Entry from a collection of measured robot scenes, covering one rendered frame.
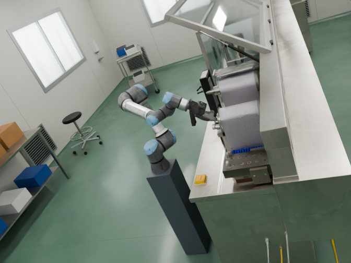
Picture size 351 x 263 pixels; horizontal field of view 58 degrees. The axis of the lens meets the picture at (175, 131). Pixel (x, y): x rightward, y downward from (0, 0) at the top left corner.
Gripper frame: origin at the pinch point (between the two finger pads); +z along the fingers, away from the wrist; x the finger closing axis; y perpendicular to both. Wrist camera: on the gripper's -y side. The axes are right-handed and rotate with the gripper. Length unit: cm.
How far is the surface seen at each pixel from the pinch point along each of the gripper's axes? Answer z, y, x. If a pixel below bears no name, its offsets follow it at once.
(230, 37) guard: -13, 57, -18
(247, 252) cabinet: 58, -70, -30
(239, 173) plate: 24.6, -13.4, -23.9
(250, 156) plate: 27.9, -6.0, -13.4
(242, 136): 19.6, -1.1, -4.3
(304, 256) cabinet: 90, -52, -30
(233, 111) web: 7.6, 11.8, -2.1
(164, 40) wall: -121, -182, 552
